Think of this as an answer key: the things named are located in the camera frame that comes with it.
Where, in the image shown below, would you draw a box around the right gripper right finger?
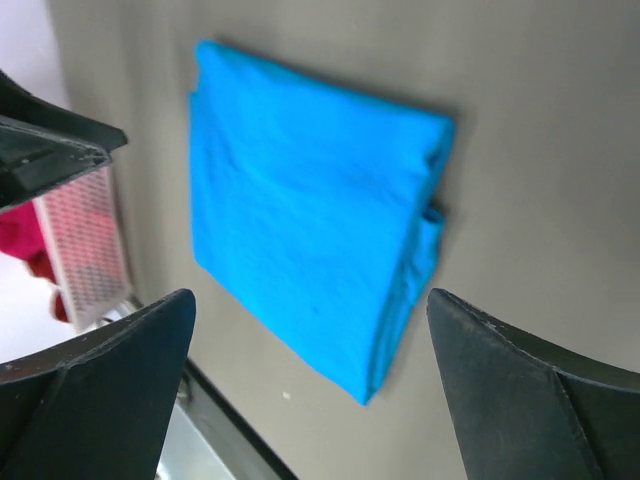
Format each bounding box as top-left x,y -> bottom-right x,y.
427,289 -> 639,479

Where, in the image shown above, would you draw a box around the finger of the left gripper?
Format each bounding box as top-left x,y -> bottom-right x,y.
1,116 -> 111,212
1,71 -> 127,152

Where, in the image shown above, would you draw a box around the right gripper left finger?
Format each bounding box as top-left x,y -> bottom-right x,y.
1,289 -> 196,479

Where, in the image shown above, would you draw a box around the blue t shirt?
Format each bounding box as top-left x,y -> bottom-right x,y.
189,41 -> 456,404

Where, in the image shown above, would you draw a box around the magenta t shirt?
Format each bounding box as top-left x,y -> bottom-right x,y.
0,202 -> 46,261

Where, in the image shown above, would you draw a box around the white plastic laundry basket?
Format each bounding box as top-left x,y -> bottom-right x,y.
34,167 -> 132,332

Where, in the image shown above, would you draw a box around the dark red t shirt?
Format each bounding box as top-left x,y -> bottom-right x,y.
25,250 -> 70,324

